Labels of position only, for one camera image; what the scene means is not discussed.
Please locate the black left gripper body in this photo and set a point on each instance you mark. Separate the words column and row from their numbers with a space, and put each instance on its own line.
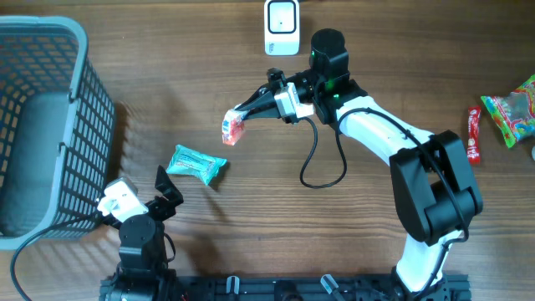
column 161, row 210

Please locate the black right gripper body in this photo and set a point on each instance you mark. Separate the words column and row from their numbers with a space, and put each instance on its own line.
column 303, row 81

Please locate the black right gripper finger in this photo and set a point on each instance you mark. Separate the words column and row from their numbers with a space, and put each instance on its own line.
column 261, row 97
column 263, row 112

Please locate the small red white carton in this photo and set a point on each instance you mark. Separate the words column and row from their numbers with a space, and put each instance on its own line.
column 233, row 126

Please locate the teal tissue pack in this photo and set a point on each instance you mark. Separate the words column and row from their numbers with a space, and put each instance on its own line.
column 189, row 162

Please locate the red Nescafe stick sachet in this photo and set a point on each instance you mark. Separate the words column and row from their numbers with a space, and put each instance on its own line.
column 473, row 149

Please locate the Haribo gummy bag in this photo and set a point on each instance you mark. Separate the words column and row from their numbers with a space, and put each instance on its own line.
column 513, row 114

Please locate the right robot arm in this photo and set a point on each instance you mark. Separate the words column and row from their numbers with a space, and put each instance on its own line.
column 435, row 190

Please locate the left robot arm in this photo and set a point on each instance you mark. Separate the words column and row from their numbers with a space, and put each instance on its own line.
column 143, row 272

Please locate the white barcode scanner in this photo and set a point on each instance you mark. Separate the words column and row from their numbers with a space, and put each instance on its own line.
column 281, row 27

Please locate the grey plastic shopping basket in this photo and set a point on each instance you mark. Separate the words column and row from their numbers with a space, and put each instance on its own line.
column 57, row 128

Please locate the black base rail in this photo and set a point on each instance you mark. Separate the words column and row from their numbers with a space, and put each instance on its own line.
column 359, row 288

